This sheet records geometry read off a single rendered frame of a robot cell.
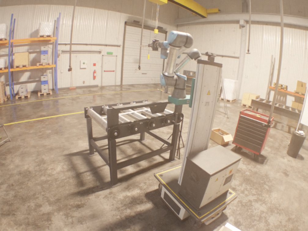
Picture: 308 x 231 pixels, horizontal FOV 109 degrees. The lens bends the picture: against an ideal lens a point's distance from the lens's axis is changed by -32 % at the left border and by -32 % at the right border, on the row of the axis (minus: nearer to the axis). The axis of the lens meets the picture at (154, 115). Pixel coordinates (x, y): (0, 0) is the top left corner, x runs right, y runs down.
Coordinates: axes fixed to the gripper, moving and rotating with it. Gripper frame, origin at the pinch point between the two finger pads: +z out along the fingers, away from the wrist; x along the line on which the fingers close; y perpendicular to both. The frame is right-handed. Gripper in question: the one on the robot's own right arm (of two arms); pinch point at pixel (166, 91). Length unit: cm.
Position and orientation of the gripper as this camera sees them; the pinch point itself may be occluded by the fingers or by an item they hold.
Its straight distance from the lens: 224.7
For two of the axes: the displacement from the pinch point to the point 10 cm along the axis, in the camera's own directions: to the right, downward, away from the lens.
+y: 6.4, 2.9, -7.1
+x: 7.7, -1.4, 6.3
